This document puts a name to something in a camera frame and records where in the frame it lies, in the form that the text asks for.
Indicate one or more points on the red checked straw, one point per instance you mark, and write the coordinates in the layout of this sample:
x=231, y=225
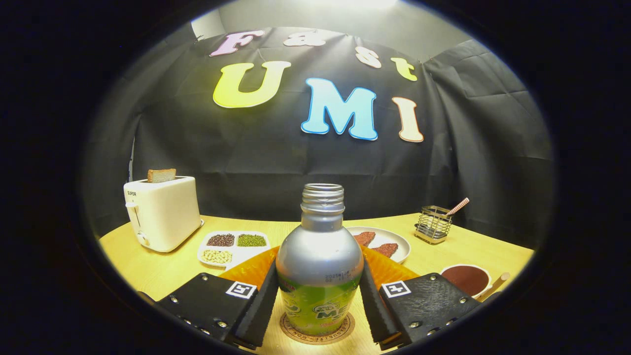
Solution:
x=458, y=206

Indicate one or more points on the white divided dish of beans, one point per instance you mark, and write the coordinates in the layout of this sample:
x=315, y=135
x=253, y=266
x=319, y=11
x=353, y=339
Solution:
x=244, y=256

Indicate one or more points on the black backdrop cloth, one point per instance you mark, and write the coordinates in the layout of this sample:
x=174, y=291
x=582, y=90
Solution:
x=246, y=162

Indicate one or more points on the wooden table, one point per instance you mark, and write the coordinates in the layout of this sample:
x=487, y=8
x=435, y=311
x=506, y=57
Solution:
x=148, y=266

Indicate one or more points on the toast slice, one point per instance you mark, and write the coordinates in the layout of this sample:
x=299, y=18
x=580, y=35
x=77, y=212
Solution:
x=161, y=175

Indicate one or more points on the red-brown meat slice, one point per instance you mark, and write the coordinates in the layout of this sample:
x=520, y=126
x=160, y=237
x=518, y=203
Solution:
x=387, y=249
x=365, y=238

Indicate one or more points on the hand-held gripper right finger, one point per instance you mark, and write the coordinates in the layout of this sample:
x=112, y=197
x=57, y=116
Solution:
x=377, y=310

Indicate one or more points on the silver green juice bottle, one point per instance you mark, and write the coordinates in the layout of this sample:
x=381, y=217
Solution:
x=318, y=256

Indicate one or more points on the white toaster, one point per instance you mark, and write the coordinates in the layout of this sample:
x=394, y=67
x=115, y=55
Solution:
x=165, y=212

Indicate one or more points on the round cork coaster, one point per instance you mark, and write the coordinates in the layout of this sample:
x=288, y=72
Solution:
x=288, y=329

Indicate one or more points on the white round plate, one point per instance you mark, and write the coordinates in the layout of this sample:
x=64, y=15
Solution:
x=394, y=236

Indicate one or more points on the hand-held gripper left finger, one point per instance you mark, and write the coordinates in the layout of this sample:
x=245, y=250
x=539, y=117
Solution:
x=256, y=310

